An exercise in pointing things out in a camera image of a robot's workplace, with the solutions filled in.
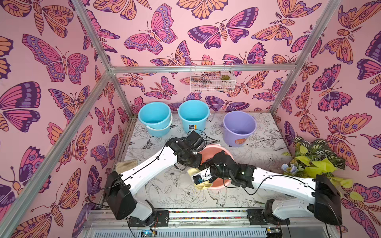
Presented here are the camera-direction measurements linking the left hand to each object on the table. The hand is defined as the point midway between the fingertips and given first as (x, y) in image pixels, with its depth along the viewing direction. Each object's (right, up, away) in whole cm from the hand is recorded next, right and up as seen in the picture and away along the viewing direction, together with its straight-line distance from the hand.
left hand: (200, 162), depth 76 cm
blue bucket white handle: (-23, +17, +19) cm, 34 cm away
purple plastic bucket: (+29, +18, +30) cm, 45 cm away
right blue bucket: (-3, +28, +33) cm, 43 cm away
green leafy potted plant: (+56, +3, -4) cm, 56 cm away
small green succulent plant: (+17, +50, +18) cm, 56 cm away
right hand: (-1, +2, -2) cm, 2 cm away
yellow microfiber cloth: (+2, -8, -9) cm, 12 cm away
